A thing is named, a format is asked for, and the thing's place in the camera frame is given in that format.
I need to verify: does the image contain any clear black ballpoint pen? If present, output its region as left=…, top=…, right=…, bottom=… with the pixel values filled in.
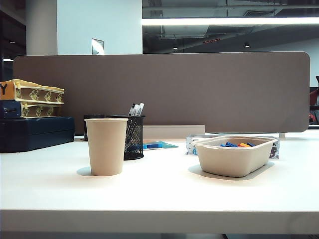
left=125, top=103, right=137, bottom=144

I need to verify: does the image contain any black mesh pen holder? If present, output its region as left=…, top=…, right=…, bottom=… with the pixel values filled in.
left=107, top=115, right=147, bottom=160

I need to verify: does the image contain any black cylinder container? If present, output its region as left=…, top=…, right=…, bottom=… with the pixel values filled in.
left=83, top=114, right=106, bottom=141

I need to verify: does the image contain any teal letter packet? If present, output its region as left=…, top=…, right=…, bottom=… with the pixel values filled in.
left=143, top=140, right=179, bottom=150

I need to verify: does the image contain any clear plastic chip box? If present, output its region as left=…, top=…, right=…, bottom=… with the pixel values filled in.
left=185, top=133, right=280, bottom=160

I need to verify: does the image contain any brown fabric desk divider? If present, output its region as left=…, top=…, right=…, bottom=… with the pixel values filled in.
left=12, top=51, right=312, bottom=133

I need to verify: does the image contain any beige paper cup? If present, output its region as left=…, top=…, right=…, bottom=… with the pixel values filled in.
left=84, top=118, right=129, bottom=177

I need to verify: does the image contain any beige pulp tray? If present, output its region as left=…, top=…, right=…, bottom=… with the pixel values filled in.
left=193, top=135, right=279, bottom=178

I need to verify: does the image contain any long ceiling light strip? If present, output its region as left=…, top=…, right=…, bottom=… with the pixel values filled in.
left=142, top=16, right=319, bottom=25

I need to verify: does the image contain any blue-ended yellow box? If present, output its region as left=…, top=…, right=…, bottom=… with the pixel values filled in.
left=0, top=100, right=64, bottom=119

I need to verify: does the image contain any navy plastic case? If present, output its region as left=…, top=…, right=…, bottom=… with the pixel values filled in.
left=0, top=116, right=75, bottom=153

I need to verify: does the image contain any orange-ended yellow box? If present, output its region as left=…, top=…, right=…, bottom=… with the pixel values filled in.
left=0, top=78, right=65, bottom=104

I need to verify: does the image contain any white round column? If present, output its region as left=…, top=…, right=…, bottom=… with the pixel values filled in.
left=25, top=0, right=58, bottom=56

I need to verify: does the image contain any red black office chair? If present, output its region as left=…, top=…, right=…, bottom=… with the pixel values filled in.
left=309, top=75, right=319, bottom=125

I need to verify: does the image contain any beige cable trunking strip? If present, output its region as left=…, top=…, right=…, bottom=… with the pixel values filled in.
left=143, top=125, right=206, bottom=140

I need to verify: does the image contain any silver wall sign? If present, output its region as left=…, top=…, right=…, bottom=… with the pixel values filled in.
left=91, top=38, right=105, bottom=55

